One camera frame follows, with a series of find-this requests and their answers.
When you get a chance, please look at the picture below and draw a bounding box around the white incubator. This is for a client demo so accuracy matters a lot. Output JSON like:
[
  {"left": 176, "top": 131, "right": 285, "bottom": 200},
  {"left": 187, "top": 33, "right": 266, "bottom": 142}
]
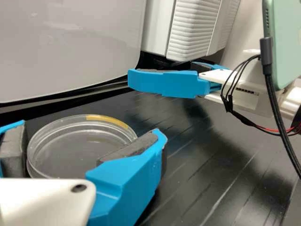
[{"left": 140, "top": 0, "right": 177, "bottom": 57}]

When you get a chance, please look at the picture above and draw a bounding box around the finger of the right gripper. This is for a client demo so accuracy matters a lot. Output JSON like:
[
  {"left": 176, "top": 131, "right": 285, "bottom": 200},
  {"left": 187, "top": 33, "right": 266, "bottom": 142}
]
[{"left": 127, "top": 67, "right": 210, "bottom": 99}]

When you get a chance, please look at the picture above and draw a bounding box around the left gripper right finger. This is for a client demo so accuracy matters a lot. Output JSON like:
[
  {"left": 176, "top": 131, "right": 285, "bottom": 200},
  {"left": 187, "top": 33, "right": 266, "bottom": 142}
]
[{"left": 85, "top": 128, "right": 168, "bottom": 226}]

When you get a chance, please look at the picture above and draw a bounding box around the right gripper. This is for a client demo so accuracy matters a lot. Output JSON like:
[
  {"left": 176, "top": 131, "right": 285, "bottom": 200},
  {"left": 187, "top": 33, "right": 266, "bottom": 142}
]
[{"left": 190, "top": 48, "right": 282, "bottom": 115}]

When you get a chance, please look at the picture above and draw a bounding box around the petri dish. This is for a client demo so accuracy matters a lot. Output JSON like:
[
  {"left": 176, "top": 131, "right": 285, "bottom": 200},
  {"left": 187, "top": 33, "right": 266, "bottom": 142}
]
[{"left": 26, "top": 114, "right": 138, "bottom": 179}]

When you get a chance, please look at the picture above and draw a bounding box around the white box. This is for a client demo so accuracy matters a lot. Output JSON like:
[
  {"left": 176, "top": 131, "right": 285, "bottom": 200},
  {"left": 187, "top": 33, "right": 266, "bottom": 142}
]
[{"left": 0, "top": 0, "right": 148, "bottom": 105}]

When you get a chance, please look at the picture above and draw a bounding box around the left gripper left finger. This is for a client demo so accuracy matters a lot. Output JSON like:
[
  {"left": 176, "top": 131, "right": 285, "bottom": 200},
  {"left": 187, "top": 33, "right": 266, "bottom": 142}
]
[{"left": 0, "top": 119, "right": 28, "bottom": 179}]

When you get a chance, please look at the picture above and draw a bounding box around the right wrist camera phone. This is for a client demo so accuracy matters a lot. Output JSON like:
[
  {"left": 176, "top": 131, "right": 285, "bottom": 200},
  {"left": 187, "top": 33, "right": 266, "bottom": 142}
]
[{"left": 261, "top": 0, "right": 301, "bottom": 121}]

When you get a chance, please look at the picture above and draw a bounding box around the incubator door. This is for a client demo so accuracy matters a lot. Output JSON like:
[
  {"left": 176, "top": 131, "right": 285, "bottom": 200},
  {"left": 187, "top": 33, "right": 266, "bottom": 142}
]
[{"left": 166, "top": 0, "right": 241, "bottom": 61}]

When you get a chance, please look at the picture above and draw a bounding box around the black cable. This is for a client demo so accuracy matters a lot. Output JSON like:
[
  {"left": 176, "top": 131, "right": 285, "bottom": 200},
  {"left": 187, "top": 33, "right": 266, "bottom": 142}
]
[{"left": 259, "top": 37, "right": 301, "bottom": 178}]

